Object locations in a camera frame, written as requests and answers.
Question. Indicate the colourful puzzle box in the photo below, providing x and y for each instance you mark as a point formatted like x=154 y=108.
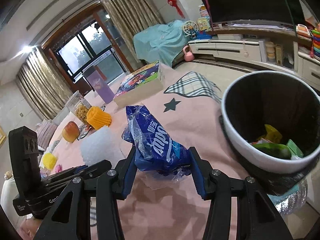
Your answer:
x=140 y=85

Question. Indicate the yellow snack wrapper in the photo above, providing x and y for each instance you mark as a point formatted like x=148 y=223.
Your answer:
x=272 y=134

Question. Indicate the pink kettlebell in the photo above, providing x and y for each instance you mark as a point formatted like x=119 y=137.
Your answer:
x=188 y=55

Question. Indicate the red yellow mango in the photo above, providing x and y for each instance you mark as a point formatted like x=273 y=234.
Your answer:
x=70 y=132

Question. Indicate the green drink carton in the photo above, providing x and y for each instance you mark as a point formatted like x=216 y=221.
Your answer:
x=296 y=153

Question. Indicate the teal cloth covered furniture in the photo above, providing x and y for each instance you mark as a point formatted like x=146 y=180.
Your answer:
x=161 y=42

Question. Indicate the blue plastic bag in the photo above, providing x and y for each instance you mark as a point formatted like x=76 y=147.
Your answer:
x=156 y=151

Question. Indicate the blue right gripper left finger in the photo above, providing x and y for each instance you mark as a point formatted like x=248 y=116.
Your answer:
x=129 y=172

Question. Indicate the clear popcorn jar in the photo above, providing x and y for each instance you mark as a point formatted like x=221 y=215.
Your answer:
x=79 y=106

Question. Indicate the pink toy clip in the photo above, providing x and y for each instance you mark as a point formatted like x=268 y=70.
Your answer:
x=58 y=168

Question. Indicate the beige window curtain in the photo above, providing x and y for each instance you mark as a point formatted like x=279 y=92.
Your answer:
x=131 y=17

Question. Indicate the rainbow stacking ring toy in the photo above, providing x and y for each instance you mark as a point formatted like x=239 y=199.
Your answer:
x=315 y=50

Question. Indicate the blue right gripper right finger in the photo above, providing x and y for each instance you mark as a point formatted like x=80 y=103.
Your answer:
x=198 y=173

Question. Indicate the toy ferris wheel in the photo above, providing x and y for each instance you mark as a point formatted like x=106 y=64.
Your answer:
x=190 y=29

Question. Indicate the purple box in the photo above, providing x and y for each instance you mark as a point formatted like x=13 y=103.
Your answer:
x=97 y=80

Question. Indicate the white trash bin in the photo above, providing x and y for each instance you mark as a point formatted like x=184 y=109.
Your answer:
x=289 y=105

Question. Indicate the white tv cabinet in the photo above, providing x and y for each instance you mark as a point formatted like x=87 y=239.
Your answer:
x=279 y=50

